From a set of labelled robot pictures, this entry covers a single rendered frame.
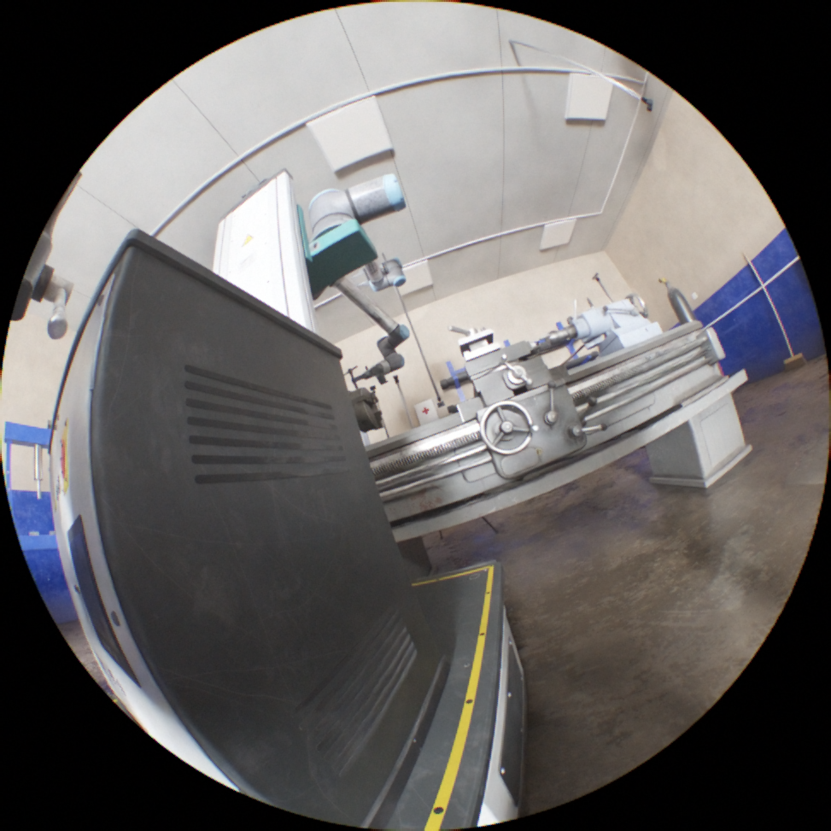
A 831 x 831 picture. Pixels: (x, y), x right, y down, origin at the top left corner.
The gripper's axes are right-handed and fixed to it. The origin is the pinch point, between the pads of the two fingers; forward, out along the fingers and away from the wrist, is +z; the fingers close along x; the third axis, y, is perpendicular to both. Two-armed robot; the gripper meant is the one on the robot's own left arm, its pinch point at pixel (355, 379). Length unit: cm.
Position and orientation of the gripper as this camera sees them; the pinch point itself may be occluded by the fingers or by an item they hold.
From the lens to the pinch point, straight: 169.7
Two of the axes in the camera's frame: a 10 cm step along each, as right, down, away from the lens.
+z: -7.5, 4.1, -5.2
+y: -4.0, -9.0, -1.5
